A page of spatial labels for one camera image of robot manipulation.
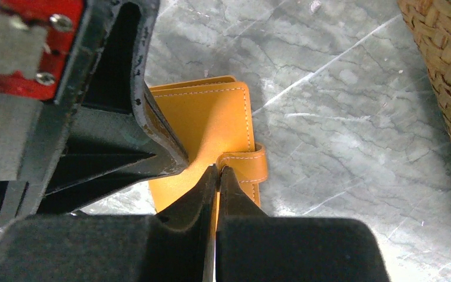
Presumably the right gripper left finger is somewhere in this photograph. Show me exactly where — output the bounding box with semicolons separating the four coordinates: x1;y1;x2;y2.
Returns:
0;165;218;281

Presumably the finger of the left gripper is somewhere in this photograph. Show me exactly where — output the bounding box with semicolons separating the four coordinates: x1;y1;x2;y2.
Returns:
38;1;188;214

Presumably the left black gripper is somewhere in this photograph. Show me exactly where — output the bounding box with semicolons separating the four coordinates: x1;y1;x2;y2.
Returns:
0;1;111;230

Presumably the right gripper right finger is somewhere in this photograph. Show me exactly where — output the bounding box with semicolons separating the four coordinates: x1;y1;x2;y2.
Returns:
216;167;389;281

